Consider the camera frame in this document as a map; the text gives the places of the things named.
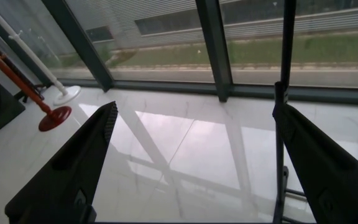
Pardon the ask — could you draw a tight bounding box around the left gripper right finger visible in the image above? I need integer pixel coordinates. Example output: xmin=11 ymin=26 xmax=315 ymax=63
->
xmin=272 ymin=104 xmax=358 ymax=224

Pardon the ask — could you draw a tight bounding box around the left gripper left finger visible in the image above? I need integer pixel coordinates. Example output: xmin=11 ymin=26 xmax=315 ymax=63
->
xmin=4 ymin=101 xmax=119 ymax=223

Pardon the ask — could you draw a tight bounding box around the black clothes rack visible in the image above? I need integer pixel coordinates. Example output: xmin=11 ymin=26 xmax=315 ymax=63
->
xmin=272 ymin=0 xmax=308 ymax=224

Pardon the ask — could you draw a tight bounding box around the red pole stand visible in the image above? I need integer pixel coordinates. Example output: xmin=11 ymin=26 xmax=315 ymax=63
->
xmin=0 ymin=39 xmax=73 ymax=133

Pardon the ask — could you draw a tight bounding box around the white pole stand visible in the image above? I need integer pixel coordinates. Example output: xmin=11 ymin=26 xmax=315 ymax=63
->
xmin=0 ymin=0 xmax=82 ymax=106

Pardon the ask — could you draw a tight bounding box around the window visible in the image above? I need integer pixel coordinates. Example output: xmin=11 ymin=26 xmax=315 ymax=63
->
xmin=0 ymin=0 xmax=358 ymax=106

